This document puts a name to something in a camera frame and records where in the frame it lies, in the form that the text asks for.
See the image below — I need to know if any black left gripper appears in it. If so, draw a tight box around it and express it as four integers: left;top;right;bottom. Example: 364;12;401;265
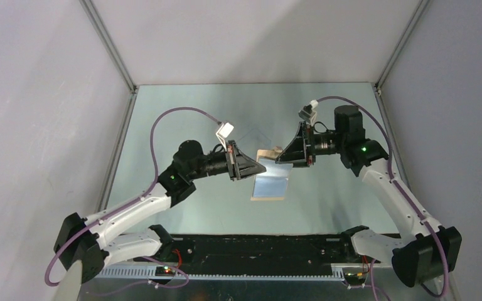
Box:
188;140;265;181

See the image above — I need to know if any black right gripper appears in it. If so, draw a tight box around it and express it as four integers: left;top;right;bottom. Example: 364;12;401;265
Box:
276;121;346;168

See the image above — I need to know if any beige leather card holder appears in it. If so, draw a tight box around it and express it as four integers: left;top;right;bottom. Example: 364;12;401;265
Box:
250;147;292;201

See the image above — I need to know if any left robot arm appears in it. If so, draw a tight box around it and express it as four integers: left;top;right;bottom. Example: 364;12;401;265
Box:
53;140;266;283

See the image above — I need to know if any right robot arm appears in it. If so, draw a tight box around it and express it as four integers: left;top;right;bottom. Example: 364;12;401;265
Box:
276;104;462;287

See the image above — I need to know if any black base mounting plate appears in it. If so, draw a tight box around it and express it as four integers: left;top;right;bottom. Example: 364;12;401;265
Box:
152;234;367;276

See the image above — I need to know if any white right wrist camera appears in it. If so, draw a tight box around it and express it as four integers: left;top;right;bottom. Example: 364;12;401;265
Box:
298;100;319;125

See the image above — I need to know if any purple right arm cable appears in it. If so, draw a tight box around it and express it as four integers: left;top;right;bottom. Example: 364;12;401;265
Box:
313;96;452;298

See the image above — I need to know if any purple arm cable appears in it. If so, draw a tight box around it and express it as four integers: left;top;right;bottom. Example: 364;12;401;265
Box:
313;96;452;298
44;107;225;288

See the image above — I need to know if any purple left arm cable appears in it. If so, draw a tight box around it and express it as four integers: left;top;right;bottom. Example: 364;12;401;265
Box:
44;107;225;288

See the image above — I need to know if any grey slotted cable duct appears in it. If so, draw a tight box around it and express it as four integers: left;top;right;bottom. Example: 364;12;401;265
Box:
95;265;345;281

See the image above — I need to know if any right aluminium frame post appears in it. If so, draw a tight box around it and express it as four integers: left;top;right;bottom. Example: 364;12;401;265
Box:
373;0;431;90

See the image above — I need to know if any aluminium frame post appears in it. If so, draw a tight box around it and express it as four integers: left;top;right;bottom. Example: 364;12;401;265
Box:
78;0;138;94
373;0;431;90

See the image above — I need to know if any left aluminium frame post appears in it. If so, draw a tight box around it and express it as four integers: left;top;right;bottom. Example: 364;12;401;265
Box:
78;0;138;94

